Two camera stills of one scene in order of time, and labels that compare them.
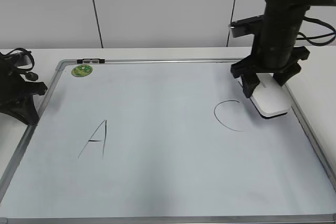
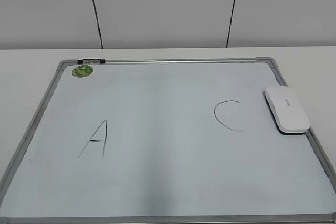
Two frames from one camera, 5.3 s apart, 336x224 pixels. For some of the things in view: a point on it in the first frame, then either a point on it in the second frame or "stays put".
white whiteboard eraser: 270,100 → 288,114
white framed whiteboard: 164,141 stays put
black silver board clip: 91,60 stays put
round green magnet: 82,70 stays put
